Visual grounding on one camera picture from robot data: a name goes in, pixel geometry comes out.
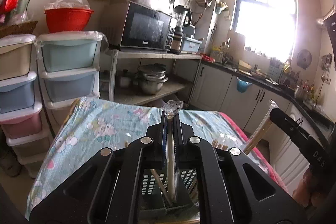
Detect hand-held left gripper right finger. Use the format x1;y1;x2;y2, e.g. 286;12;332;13
172;114;307;224

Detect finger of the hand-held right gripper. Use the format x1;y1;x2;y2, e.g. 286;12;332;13
270;108;315;147

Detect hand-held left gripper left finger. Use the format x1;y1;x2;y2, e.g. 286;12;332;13
29;115;168;224

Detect green plastic utensil basket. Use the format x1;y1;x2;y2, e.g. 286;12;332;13
138;168;201;218

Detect person's right hand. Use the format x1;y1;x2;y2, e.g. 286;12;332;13
293;170;324;207

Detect steel pot on counter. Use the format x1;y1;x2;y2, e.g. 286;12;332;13
294;85;309;101

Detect stainless steel pot stack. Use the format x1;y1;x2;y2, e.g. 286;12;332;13
135;63;168;95

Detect blue hanging bin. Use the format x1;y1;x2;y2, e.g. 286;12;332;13
236;77;251;93

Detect white kitchen cabinets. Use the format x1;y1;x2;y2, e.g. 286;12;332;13
192;60;336;188

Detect metal shelf rack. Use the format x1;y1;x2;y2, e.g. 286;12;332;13
100;49;202;106

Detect blue plastic storage box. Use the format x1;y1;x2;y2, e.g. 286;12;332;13
181;35;203;54

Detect black range hood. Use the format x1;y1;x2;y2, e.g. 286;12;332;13
325;13;336;62

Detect black blender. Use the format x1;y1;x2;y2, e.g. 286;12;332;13
169;5;193;54

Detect black microwave oven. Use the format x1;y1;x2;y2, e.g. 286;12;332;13
101;1;177;54

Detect pastel drawer tower mint top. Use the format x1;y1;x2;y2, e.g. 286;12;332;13
37;31;101;119

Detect kitchen window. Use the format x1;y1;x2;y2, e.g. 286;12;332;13
230;0;298;59

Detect red plastic basin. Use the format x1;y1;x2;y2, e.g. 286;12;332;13
44;8;94;33

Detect pastel drawer tower cream top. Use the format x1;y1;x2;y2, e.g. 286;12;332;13
0;34;50;178

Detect crumpled clear plastic bag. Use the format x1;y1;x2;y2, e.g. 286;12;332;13
45;0;91;10

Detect wicker basket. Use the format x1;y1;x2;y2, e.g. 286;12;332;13
0;20;38;39

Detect round wall fan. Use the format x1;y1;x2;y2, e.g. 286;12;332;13
297;49;313;69

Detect black power cord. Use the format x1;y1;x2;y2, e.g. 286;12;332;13
43;103;57;140

